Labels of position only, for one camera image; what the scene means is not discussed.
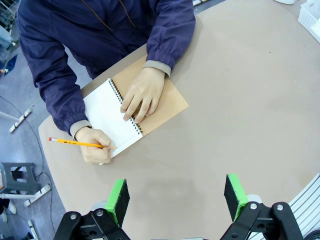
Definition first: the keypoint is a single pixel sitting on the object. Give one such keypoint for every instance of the white metal stand leg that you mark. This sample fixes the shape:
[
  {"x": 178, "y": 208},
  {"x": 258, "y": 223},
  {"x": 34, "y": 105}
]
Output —
[
  {"x": 37, "y": 194},
  {"x": 21, "y": 119}
]

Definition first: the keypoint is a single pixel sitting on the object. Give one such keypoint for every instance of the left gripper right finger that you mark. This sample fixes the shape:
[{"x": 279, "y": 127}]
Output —
[{"x": 236, "y": 197}]

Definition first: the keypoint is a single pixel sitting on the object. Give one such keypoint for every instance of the grey plastic stool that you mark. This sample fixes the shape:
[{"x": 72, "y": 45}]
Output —
[{"x": 18, "y": 177}]

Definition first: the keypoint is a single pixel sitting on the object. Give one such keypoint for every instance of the person's left hand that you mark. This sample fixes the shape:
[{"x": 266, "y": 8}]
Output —
[{"x": 143, "y": 95}]

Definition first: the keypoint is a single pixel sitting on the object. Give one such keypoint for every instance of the silver aluminium frame rail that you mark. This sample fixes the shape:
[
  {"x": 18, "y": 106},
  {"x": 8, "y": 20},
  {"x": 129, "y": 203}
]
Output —
[{"x": 306, "y": 202}]

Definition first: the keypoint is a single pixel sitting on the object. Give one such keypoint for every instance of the person's right forearm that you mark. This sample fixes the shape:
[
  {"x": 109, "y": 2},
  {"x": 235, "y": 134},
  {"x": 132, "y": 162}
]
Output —
[{"x": 57, "y": 82}]

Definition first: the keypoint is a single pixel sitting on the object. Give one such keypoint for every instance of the brown spiral notebook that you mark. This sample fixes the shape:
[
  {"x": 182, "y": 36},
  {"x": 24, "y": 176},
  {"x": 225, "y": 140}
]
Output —
[{"x": 107, "y": 115}]

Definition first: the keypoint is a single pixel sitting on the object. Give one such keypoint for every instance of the person's right hand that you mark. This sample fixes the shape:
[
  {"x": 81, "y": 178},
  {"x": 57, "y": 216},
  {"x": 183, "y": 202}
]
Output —
[{"x": 96, "y": 155}]

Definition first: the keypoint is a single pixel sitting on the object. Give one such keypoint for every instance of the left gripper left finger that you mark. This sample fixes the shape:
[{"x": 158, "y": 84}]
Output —
[{"x": 117, "y": 200}]

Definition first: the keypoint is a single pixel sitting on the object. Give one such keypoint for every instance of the person's navy jacket torso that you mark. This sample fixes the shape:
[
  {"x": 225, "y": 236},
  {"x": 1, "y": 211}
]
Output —
[{"x": 100, "y": 30}]

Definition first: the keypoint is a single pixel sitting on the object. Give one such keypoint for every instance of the white perforated plastic basket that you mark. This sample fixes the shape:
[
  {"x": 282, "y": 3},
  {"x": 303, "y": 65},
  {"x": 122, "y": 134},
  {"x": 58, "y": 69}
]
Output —
[{"x": 311, "y": 20}]

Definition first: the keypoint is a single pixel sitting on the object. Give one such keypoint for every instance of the person's left forearm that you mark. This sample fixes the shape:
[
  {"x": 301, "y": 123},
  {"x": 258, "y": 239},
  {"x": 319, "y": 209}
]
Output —
[{"x": 170, "y": 37}]

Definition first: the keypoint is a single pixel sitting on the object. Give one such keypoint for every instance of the yellow pencil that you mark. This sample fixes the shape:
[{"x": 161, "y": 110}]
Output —
[{"x": 72, "y": 142}]

